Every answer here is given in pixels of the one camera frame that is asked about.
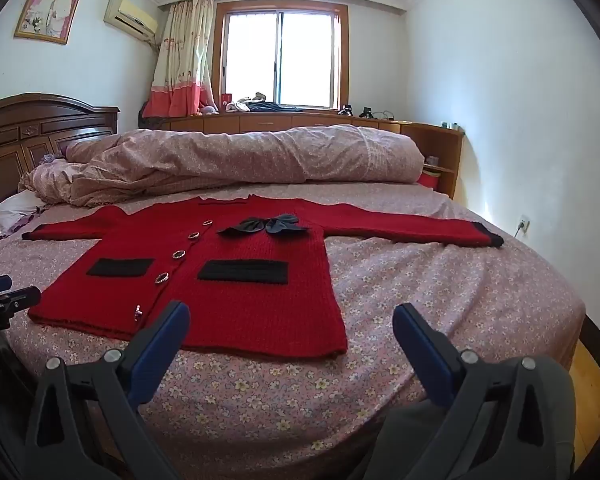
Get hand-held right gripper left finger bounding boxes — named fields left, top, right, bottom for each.
left=24, top=300, right=191, bottom=480

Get cream and red curtain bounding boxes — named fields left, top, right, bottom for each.
left=144, top=0, right=216, bottom=118

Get dark cloth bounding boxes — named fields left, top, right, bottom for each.
left=137, top=101, right=172, bottom=131

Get dark blue clothes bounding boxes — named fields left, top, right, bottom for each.
left=247, top=101, right=303, bottom=113

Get red knitted cardigan sweater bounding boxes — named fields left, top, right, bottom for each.
left=21, top=194, right=505, bottom=361

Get bed with floral sheet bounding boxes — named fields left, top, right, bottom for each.
left=0, top=180, right=588, bottom=480

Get framed wall poster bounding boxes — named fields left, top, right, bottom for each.
left=14, top=0, right=87, bottom=45

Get white and purple pillow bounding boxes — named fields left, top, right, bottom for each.
left=0, top=191, right=43, bottom=233

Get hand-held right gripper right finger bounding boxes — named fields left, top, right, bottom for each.
left=392, top=302, right=561, bottom=480

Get dark wooden headboard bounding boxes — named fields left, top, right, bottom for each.
left=0, top=92, right=121, bottom=213

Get pink floral quilt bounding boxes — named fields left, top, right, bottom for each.
left=19, top=125, right=426, bottom=208

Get long wooden cabinet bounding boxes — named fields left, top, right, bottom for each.
left=140, top=110, right=466, bottom=201

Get cream wall air conditioner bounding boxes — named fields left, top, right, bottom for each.
left=104, top=0, right=159, bottom=41

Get wooden framed window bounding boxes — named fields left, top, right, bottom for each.
left=212, top=1, right=352, bottom=111

